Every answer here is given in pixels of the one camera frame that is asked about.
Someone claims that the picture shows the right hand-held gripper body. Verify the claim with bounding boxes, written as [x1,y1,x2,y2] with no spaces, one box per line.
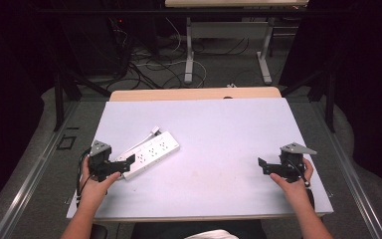
[279,141,318,184]

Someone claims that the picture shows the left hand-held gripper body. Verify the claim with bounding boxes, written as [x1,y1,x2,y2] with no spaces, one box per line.
[87,139,117,182]

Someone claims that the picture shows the white power strip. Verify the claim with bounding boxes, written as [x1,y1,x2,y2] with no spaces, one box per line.
[113,130,181,181]

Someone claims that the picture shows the person's left hand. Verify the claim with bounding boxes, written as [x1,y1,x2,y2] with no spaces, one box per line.
[79,155,122,201]

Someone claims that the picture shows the person's right hand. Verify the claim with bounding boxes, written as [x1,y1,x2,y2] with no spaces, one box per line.
[270,157,314,197]

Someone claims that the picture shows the white table board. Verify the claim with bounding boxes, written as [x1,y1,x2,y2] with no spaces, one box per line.
[66,97,334,221]

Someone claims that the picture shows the black chair part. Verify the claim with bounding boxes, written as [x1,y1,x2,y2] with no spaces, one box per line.
[90,223,109,239]

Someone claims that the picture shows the black metal stand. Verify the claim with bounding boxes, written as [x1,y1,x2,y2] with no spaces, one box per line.
[279,63,336,133]
[53,64,112,132]

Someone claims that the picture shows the person's dark trousers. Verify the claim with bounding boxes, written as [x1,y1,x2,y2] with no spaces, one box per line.
[130,219,269,239]

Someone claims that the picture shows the person's white shirt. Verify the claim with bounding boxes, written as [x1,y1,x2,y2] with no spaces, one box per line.
[183,229,241,239]

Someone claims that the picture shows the dark computer tower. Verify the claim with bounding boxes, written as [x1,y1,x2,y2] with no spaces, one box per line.
[61,14,132,78]

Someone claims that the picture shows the white desk with metal legs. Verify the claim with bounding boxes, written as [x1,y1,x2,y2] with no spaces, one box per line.
[164,0,310,86]

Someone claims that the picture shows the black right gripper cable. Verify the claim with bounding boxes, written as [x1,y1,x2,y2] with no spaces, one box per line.
[286,158,316,211]

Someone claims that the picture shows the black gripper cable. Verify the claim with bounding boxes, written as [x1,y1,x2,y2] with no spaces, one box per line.
[75,148,94,208]
[286,158,316,211]

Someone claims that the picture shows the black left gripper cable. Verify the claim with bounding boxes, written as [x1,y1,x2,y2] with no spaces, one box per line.
[75,148,94,208]

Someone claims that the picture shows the white power strip cable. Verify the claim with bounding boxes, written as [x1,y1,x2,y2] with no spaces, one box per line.
[124,125,162,157]

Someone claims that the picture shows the metal floor rail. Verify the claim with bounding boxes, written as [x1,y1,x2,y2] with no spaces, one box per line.
[311,99,382,239]
[0,99,81,239]

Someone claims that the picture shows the black floor cable tangle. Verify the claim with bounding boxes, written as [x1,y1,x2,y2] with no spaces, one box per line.
[105,19,188,92]

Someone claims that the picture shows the white floor cable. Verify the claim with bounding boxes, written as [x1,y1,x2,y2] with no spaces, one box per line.
[133,16,209,90]

